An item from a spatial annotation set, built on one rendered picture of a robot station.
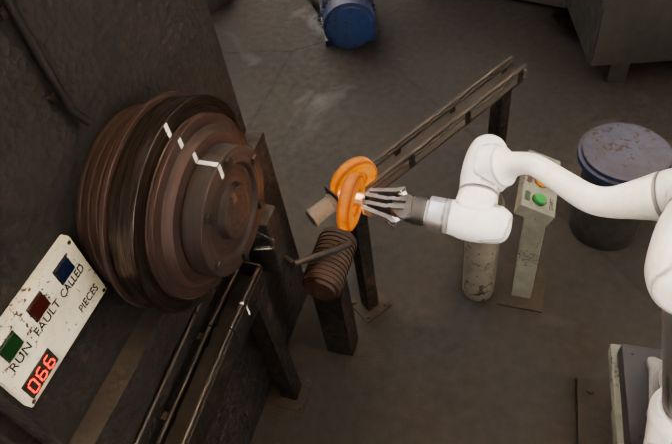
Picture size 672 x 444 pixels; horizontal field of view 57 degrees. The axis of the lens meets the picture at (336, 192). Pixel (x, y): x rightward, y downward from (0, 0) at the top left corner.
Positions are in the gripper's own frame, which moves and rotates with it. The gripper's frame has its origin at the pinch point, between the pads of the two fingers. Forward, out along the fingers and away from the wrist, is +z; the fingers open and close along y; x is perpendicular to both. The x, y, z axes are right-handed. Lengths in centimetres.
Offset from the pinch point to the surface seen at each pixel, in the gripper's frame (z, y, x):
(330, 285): 6.5, -7.2, -34.6
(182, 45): 39, 2, 42
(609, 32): -72, 164, -50
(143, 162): 25, -39, 48
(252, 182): 15.6, -20.4, 24.3
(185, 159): 21, -33, 43
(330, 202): 10.0, 9.2, -15.3
